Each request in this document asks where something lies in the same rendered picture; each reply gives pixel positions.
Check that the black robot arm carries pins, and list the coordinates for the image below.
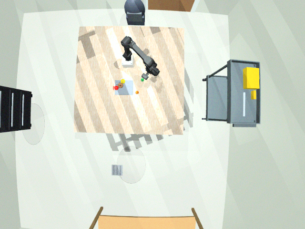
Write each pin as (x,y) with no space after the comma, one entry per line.
(149,62)

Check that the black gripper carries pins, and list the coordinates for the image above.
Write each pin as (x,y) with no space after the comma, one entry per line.
(145,76)

